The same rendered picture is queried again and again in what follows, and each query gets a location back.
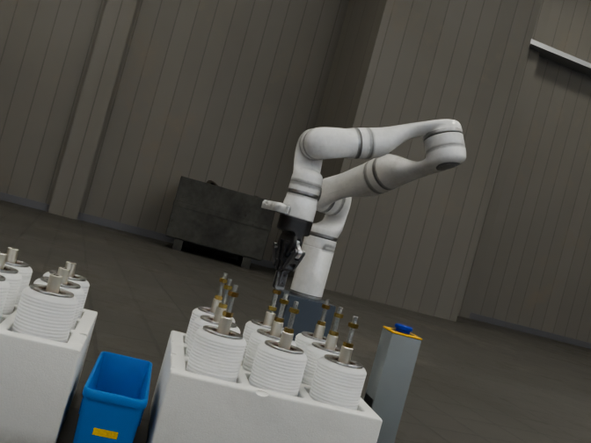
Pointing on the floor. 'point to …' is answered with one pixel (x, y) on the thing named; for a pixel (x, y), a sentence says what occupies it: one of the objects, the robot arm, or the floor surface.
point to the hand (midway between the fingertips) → (280, 279)
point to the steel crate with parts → (220, 220)
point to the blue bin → (113, 399)
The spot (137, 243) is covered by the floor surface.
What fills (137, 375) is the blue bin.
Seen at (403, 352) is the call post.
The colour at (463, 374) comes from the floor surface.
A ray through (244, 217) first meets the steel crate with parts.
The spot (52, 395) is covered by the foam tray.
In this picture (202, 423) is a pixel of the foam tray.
